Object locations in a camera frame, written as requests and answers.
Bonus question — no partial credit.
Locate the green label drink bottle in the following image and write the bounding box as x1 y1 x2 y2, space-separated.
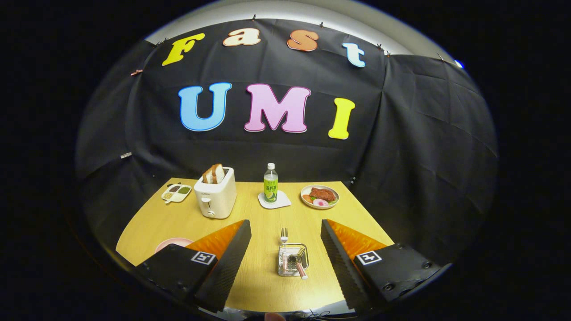
264 163 279 204

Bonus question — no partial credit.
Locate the plate of toy food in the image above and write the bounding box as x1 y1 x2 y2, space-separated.
300 185 340 210

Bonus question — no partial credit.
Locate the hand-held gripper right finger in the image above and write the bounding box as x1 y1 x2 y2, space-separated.
320 218 450 313

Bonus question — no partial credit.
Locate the white toaster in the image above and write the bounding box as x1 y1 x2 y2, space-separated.
194 167 237 219

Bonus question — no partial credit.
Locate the spoon with red checked handle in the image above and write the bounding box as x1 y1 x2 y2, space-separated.
288 252 309 280

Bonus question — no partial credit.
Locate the white square coaster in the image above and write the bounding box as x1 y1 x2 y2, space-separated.
258 190 292 210

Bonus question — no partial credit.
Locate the small metal wire basket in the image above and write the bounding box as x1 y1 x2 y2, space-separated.
278 243 309 277

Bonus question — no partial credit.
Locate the white divided condiment tray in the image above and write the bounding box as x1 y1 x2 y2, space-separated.
161 183 193 204

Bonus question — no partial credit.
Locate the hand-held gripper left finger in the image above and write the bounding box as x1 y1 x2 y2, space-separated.
135 219 252 314

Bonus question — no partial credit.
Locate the fork with red checked handle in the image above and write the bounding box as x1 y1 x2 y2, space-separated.
280 227 290 273

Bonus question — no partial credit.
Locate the pink round plate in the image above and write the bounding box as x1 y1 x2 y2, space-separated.
155 238 194 253

